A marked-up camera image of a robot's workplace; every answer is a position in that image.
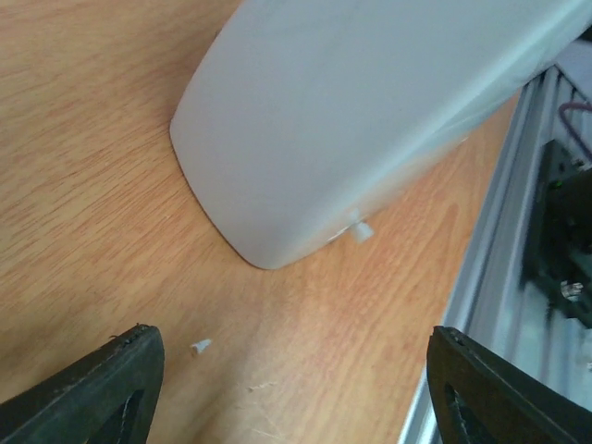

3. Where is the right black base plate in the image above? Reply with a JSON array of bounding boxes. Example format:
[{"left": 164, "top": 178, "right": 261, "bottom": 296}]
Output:
[{"left": 523, "top": 140, "right": 591, "bottom": 328}]

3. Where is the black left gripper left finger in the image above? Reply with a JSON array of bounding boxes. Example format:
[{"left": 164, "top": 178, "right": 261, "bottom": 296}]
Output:
[{"left": 1, "top": 324, "right": 165, "bottom": 443}]

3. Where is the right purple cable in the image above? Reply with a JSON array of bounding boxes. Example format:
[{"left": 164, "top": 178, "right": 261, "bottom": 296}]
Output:
[{"left": 557, "top": 99, "right": 592, "bottom": 163}]

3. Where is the small white plastic fragment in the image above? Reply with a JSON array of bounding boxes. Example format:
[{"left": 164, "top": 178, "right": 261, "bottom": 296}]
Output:
[{"left": 190, "top": 339, "right": 212, "bottom": 356}]

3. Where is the aluminium front rail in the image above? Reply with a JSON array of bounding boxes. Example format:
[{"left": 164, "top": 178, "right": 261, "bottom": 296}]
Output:
[{"left": 400, "top": 66, "right": 591, "bottom": 443}]

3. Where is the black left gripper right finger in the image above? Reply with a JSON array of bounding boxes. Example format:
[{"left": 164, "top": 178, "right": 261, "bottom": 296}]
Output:
[{"left": 426, "top": 326, "right": 591, "bottom": 443}]

